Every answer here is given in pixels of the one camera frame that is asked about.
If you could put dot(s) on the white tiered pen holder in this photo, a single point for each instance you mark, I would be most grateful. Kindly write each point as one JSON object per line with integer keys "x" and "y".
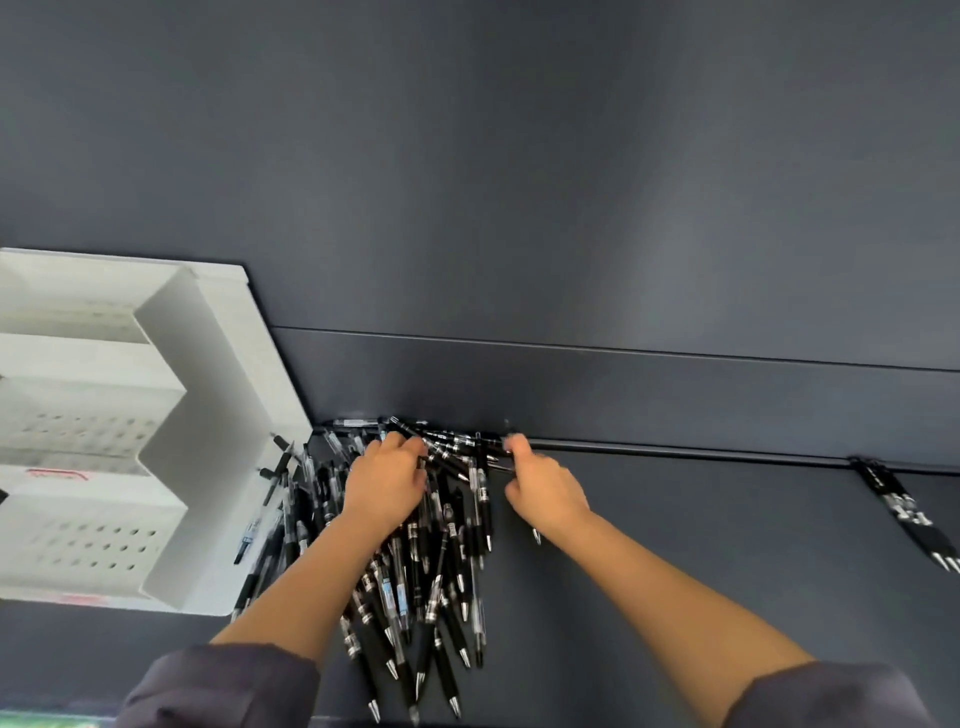
{"x": 217, "y": 420}

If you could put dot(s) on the grey sleeve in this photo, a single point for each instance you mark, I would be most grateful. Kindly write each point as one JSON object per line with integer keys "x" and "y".
{"x": 225, "y": 690}
{"x": 825, "y": 697}

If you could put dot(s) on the dark grey shelf unit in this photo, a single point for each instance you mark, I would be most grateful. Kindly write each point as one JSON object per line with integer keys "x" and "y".
{"x": 600, "y": 187}

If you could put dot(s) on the person's right hand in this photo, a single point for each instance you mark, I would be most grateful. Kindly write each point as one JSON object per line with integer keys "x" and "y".
{"x": 547, "y": 495}

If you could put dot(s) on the grey left sleeve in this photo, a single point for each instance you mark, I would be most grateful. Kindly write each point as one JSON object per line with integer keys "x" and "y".
{"x": 225, "y": 690}

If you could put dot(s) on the grey right sleeve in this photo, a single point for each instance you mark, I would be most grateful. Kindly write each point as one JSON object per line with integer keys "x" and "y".
{"x": 825, "y": 697}

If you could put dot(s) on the person's left hand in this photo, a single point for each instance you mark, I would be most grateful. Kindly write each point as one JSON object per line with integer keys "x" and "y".
{"x": 386, "y": 480}

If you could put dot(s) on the aligned bundle of black pens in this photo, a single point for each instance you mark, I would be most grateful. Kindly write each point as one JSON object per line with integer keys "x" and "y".
{"x": 904, "y": 514}

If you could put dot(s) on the person's left forearm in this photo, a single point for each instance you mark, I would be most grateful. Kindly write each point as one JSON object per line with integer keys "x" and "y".
{"x": 315, "y": 592}

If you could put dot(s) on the person's right forearm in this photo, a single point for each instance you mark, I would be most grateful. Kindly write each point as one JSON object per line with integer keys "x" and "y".
{"x": 675, "y": 607}

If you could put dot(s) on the pile of black pens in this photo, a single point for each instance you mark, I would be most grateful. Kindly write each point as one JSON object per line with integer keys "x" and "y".
{"x": 431, "y": 592}

